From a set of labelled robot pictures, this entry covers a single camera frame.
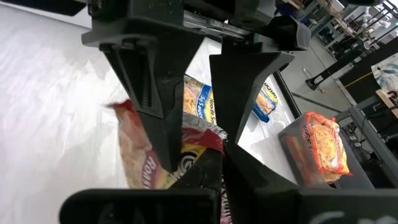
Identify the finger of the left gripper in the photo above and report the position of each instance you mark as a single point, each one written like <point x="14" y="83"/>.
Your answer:
<point x="239" y="81"/>
<point x="155" y="77"/>

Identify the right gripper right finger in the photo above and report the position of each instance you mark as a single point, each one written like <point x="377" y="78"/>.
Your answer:
<point x="280" y="205"/>

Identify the red beef ramen noodle pack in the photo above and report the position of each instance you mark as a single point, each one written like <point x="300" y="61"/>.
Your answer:
<point x="136" y="155"/>

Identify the dark grey plastic bin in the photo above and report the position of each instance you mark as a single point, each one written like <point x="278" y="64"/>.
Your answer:
<point x="357" y="174"/>

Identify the blue soy sauce ramen pack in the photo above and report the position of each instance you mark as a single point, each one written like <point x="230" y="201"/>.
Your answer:
<point x="199" y="99"/>
<point x="265" y="102"/>

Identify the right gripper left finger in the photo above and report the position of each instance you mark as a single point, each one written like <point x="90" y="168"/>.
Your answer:
<point x="155" y="205"/>

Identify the black aluminium table frame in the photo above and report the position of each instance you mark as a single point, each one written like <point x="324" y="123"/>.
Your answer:
<point x="288" y="95"/>

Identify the black floor stand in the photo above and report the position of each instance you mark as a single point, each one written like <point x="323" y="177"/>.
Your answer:
<point x="323" y="77"/>

